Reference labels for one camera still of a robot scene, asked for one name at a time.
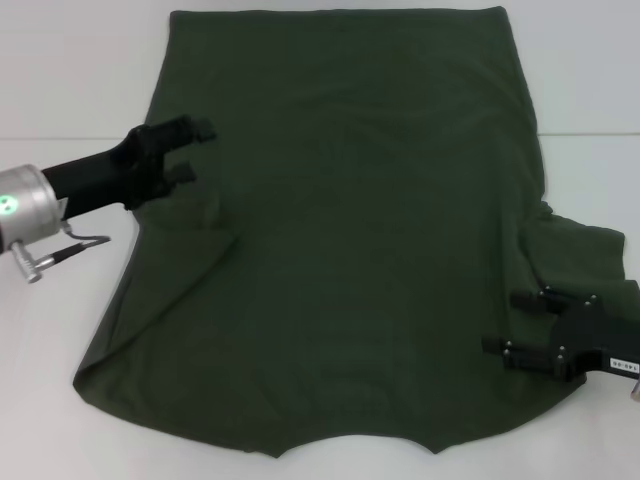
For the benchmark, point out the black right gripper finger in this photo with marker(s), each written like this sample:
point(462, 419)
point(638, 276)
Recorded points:
point(530, 300)
point(530, 360)

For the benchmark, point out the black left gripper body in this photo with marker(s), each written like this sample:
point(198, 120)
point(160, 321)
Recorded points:
point(115, 167)

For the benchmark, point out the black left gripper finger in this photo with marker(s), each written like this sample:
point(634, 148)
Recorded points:
point(180, 175)
point(190, 130)

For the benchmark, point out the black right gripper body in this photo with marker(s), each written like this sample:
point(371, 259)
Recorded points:
point(600, 335)

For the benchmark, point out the dark green t-shirt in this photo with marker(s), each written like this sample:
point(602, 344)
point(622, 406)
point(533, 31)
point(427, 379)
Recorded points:
point(350, 240)

